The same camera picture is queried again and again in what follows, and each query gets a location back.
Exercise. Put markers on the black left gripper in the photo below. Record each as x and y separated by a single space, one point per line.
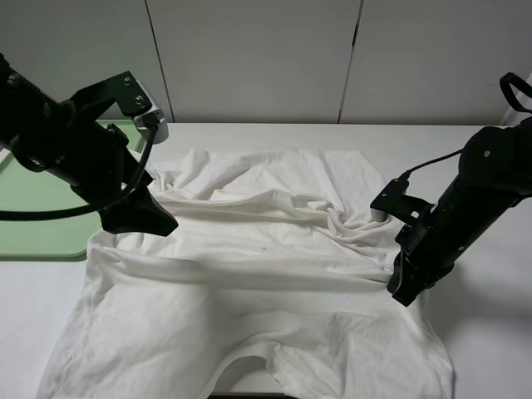
95 161

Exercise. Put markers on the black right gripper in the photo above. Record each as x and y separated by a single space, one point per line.
429 248

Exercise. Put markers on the white short sleeve shirt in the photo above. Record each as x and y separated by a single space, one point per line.
275 256

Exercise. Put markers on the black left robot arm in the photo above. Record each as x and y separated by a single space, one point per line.
24 104

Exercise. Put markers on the green plastic tray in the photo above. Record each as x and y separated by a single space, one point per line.
23 190

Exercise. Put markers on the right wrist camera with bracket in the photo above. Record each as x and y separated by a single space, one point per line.
393 201

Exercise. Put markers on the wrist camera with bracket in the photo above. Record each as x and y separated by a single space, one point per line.
133 100
393 201

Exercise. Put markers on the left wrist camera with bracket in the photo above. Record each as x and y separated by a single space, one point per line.
133 100

